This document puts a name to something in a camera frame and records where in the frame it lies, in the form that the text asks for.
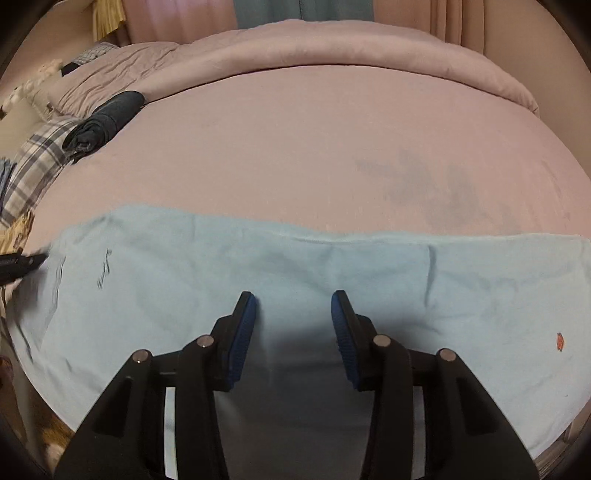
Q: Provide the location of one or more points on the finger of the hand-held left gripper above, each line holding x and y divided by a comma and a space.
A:
18, 265

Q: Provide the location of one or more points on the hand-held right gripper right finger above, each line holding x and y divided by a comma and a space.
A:
344, 341

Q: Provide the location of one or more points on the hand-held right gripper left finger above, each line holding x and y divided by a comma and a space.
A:
242, 339

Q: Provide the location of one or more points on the light blue denim pants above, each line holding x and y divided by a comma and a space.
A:
138, 286

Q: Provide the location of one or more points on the dark folded pants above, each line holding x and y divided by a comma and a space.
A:
106, 120

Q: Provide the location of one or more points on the yellow printed cloth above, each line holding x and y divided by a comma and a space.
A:
14, 235

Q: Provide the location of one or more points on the blue striped cloth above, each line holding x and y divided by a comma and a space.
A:
5, 180

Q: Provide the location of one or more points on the plaid pillow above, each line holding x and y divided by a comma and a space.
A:
37, 157

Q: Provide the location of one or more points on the cream pillow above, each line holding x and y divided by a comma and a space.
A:
18, 117

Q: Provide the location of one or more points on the brown fluffy rug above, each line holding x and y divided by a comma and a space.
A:
55, 434

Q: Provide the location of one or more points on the white plush toy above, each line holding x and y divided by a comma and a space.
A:
32, 85

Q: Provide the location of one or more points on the bed with pink sheet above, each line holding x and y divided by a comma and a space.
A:
300, 161

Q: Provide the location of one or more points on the pink pillow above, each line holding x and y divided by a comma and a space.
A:
106, 69

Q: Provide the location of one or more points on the small checkered pillow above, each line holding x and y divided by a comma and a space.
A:
94, 53

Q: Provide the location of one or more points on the pink curtain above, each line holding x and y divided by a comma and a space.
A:
175, 18
443, 18

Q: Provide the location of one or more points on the pink duvet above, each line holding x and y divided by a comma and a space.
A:
323, 46

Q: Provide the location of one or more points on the blue curtain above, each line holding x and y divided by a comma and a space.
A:
300, 9

